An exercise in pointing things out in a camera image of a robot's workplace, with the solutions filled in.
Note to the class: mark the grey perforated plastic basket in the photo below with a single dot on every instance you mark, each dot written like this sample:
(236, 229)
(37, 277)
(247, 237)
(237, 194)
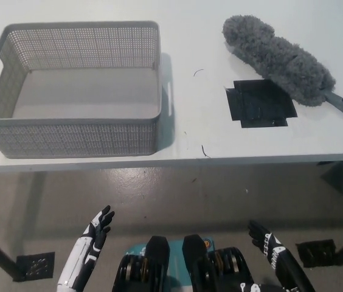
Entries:
(68, 137)

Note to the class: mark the black tape patch on desk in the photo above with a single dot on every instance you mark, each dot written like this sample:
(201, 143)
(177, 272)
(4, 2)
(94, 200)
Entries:
(256, 106)

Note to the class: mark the robot body black teal blocks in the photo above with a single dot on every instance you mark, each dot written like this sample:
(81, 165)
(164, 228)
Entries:
(196, 267)

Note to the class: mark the robot right hand white black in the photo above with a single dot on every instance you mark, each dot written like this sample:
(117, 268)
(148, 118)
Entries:
(270, 248)

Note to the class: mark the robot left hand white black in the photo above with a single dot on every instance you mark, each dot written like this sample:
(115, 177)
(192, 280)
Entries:
(80, 258)

